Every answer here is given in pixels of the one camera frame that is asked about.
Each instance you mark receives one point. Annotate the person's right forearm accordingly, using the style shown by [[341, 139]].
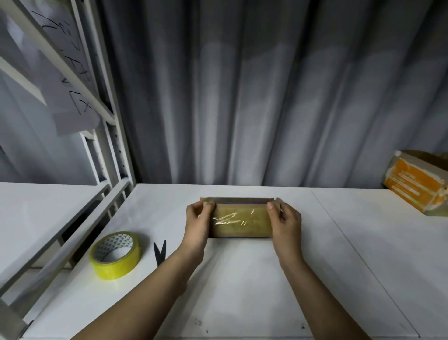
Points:
[[318, 301]]

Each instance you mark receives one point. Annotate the person's right hand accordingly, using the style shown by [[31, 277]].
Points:
[[287, 230]]

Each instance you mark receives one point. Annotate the yellow tape roll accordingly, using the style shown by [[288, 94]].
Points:
[[115, 260]]

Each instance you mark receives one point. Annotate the orange and white carton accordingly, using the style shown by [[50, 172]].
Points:
[[416, 182]]

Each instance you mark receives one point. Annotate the small brown labelled carton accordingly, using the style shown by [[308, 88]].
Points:
[[239, 218]]

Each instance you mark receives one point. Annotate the handwritten paper sheet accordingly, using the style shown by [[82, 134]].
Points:
[[63, 38], [73, 105]]

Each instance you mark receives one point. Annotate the person's left forearm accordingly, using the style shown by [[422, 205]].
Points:
[[140, 305]]

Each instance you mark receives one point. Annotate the white metal shelf rack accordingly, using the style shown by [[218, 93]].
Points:
[[112, 126]]

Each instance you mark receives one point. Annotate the person's left hand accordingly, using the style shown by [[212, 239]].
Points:
[[197, 228]]

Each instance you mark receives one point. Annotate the black scissors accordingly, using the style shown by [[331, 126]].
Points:
[[159, 253]]

